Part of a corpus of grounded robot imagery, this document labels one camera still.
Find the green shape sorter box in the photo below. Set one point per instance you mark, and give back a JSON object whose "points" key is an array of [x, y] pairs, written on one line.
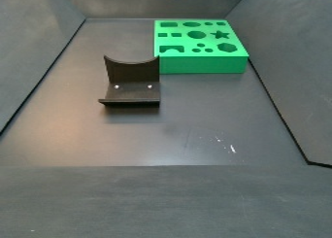
{"points": [[198, 46]]}

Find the black curved holder bracket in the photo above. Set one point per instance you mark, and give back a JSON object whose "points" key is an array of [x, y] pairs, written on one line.
{"points": [[132, 77]]}

